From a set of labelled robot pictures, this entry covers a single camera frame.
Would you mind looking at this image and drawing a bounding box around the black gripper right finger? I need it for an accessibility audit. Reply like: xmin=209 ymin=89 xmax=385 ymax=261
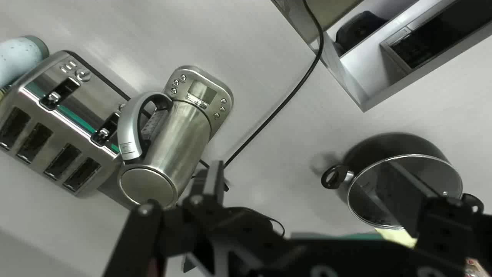
xmin=415 ymin=193 xmax=484 ymax=257

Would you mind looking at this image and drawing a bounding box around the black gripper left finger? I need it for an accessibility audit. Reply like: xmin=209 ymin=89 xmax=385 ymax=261
xmin=103 ymin=160 xmax=225 ymax=277

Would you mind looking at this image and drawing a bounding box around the glass lid with black knob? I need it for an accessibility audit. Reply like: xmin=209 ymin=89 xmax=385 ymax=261
xmin=346 ymin=153 xmax=463 ymax=232

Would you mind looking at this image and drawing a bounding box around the black cooking pot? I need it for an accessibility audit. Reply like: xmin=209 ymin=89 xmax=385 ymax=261
xmin=320 ymin=132 xmax=463 ymax=233

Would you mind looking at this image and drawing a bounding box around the stainless steel electric kettle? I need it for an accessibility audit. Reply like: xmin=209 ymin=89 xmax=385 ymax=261
xmin=117 ymin=64 xmax=234 ymax=207

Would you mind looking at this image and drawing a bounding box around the silver four-slot toaster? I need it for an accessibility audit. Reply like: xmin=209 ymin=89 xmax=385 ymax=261
xmin=0 ymin=50 xmax=129 ymax=197

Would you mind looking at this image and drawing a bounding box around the light blue ceramic jar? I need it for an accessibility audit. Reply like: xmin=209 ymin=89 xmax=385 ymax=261
xmin=0 ymin=35 xmax=49 ymax=90

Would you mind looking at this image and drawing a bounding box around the black power cable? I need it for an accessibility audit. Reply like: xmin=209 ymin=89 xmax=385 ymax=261
xmin=223 ymin=0 xmax=326 ymax=169

